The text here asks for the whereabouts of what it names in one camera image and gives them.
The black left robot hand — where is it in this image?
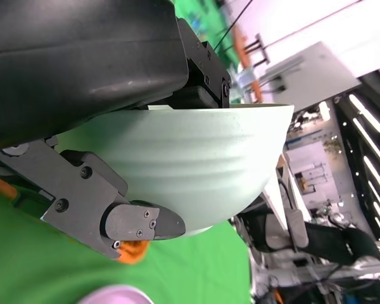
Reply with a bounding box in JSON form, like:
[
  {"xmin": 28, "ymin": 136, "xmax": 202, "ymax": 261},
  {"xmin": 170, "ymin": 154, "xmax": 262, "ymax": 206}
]
[{"xmin": 0, "ymin": 0, "xmax": 232, "ymax": 261}]

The pale grey bowl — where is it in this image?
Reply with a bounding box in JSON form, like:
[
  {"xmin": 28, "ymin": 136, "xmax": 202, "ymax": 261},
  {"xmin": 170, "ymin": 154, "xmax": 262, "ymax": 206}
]
[{"xmin": 55, "ymin": 103, "xmax": 295, "ymax": 238}]

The orange wicker basket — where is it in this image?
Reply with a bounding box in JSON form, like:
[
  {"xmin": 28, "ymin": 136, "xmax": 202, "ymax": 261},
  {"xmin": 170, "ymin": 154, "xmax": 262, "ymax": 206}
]
[{"xmin": 0, "ymin": 172, "xmax": 150, "ymax": 265}]

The lavender plate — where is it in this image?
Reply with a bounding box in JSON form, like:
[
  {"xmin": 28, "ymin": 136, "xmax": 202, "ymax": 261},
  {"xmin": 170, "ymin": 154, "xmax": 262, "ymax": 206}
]
[{"xmin": 79, "ymin": 284, "xmax": 153, "ymax": 304}]

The green tablecloth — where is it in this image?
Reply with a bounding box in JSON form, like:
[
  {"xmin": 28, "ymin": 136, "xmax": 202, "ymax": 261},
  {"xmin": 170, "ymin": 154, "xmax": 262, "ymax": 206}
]
[{"xmin": 0, "ymin": 182, "xmax": 251, "ymax": 304}]

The white box cabinet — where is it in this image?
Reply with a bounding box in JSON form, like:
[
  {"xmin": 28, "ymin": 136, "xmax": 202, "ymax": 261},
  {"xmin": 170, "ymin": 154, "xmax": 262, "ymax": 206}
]
[{"xmin": 262, "ymin": 41, "xmax": 362, "ymax": 111}]

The black bulky background object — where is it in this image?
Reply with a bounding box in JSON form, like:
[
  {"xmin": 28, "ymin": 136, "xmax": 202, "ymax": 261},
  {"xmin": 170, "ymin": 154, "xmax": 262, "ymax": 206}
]
[{"xmin": 237, "ymin": 211, "xmax": 380, "ymax": 264}]

